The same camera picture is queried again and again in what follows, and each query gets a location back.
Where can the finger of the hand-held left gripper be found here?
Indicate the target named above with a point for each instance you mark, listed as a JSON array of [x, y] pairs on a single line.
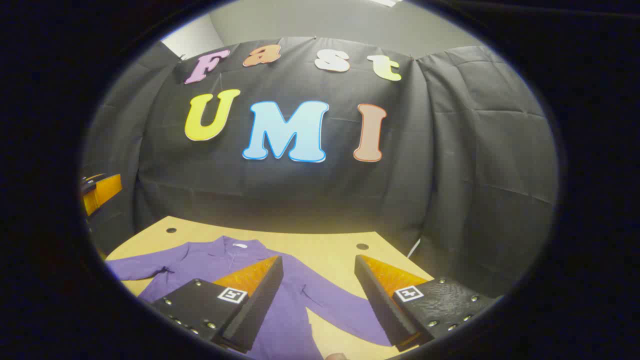
[[105, 192]]

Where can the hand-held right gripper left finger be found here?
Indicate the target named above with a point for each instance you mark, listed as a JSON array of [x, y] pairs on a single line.
[[260, 305]]

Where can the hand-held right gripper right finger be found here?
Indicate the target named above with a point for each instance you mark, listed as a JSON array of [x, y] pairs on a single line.
[[380, 305]]

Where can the black backdrop cloth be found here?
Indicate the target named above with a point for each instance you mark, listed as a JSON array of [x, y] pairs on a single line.
[[300, 200]]

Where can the purple button shirt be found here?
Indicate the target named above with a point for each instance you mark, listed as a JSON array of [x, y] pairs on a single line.
[[295, 300]]

